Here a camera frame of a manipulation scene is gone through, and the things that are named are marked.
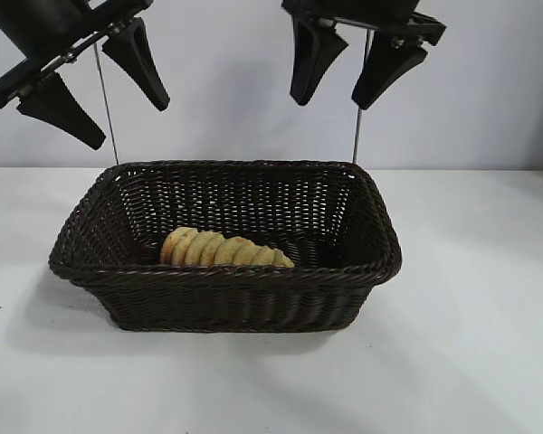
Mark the thin metal rod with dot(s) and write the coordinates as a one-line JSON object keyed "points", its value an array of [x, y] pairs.
{"points": [[357, 135], [109, 126]]}

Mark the dark brown wicker basket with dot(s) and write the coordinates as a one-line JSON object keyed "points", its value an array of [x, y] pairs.
{"points": [[235, 298]]}

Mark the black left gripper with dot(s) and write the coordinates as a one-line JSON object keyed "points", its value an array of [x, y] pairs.
{"points": [[59, 31]]}

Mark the long sliced bread loaf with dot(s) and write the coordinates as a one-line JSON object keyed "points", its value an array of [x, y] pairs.
{"points": [[221, 251]]}

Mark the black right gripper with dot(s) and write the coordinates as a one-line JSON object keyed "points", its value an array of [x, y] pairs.
{"points": [[357, 11]]}

